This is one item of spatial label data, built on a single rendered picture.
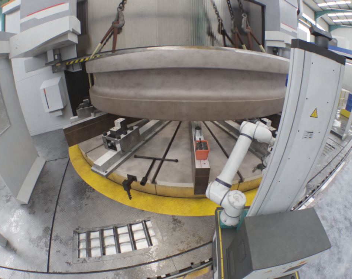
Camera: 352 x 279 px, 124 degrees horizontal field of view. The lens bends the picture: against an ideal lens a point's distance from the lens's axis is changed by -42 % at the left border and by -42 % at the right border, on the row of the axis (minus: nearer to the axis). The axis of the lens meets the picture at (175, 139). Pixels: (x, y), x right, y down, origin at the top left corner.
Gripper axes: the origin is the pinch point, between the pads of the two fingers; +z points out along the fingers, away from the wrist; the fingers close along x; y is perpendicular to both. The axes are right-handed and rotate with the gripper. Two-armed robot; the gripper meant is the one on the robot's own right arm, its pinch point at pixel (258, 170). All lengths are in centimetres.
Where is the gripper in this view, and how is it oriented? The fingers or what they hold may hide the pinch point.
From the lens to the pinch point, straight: 195.5
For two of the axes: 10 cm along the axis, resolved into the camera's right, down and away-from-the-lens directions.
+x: 9.9, 0.4, 1.0
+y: 0.3, 8.0, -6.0
